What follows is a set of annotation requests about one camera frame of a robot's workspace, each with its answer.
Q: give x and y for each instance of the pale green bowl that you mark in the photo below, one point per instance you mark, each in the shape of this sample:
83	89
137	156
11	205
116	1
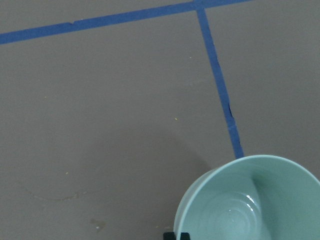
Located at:
258	197

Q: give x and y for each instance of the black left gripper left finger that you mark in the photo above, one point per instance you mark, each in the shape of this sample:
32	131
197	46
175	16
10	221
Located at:
169	236

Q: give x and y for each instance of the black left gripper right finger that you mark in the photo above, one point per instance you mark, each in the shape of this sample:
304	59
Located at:
184	236

